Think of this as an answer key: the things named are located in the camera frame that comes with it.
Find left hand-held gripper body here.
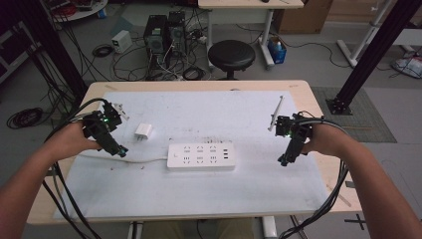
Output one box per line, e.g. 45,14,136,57
82,109,129,158

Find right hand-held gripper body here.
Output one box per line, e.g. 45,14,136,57
277,113,316,167

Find white charger adapter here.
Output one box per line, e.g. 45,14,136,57
134,122,154,142

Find white power strip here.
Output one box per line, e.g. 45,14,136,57
166,141,237,172

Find person's right hand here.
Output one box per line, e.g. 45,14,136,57
302,122,350,157

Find person's left hand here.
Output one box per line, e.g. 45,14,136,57
49,120,103,161

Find thin grey rod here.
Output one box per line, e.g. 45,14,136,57
267,95,286,132

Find white power supply box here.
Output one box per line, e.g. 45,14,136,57
110,29,134,55

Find blue storage box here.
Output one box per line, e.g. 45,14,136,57
267,36,288,65

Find grey floor mat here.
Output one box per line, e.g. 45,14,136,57
310,86,398,144

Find wide black computer tower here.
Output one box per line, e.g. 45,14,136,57
142,14,171,74

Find light wooden table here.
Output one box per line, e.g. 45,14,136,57
26,79,363,226

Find black round stool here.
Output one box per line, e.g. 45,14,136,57
207,39,257,81

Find narrow black computer tower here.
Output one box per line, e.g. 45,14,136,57
167,10,188,58

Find round white table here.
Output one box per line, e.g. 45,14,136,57
42,0,109,23

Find white table leg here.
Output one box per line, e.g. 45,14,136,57
261,215,279,239
126,220,144,239

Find white table mat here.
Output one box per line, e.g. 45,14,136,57
53,90,330,220

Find brown cardboard box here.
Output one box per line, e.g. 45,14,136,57
273,0,334,35

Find person's khaki trouser legs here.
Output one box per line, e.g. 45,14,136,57
141,217,256,239

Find white-legged background desk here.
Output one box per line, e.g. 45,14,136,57
197,0,306,71

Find clear plastic bag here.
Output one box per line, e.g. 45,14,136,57
390,55,422,80

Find white power strip cable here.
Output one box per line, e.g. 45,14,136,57
79,152,169,164

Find small black cable coil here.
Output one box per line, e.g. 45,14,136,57
92,43,114,59

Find right gripper black cable bundle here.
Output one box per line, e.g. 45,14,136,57
278,110,350,239

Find gripper black cable bundle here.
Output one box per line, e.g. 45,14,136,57
41,97,107,239
278,110,350,239

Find left gripper black cable bundle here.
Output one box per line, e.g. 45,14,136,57
41,97,107,239

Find large black cable coil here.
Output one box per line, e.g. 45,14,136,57
6,107,45,130

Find black metal stand post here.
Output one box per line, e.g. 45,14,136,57
325,0,422,117
14,0,90,103

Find white metal stand frame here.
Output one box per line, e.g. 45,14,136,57
335,0,422,70

